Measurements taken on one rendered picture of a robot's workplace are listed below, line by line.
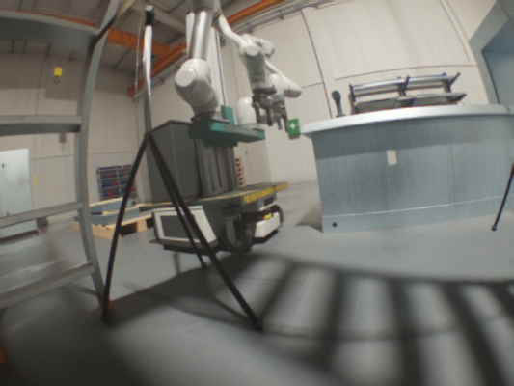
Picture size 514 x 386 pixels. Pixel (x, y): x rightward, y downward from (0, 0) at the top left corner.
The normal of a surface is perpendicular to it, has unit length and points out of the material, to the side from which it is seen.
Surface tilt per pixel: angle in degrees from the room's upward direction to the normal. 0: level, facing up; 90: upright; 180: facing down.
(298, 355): 0
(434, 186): 90
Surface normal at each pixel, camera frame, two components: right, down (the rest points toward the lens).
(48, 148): 0.86, -0.09
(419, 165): -0.43, 0.15
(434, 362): -0.15, -0.98
